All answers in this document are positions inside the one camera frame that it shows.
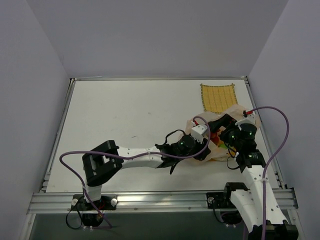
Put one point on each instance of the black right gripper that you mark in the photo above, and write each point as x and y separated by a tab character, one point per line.
225	124

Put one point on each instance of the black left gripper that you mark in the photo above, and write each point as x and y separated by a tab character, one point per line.
205	146

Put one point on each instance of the translucent printed plastic bag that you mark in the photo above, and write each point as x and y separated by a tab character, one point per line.
220	154

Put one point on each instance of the green fake apple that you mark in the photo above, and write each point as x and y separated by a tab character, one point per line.
222	146

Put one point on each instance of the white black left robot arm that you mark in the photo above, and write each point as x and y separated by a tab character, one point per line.
104	161

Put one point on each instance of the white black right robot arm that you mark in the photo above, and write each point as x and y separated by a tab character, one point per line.
254	198

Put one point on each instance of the red fake cherry tomatoes bunch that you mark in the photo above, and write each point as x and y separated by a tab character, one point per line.
214	138

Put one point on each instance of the yellow woven bamboo mat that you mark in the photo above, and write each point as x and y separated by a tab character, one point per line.
217	99

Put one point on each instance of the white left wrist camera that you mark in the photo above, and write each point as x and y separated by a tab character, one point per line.
198	132

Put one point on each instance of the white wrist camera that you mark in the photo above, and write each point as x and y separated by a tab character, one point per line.
248	118
198	132

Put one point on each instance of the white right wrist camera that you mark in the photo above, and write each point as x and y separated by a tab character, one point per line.
248	118

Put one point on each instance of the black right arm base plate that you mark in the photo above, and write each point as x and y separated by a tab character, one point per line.
219	200

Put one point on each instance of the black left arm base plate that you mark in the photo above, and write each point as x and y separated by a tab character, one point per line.
107	202

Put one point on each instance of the aluminium front frame rail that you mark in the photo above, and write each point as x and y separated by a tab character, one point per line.
127	202

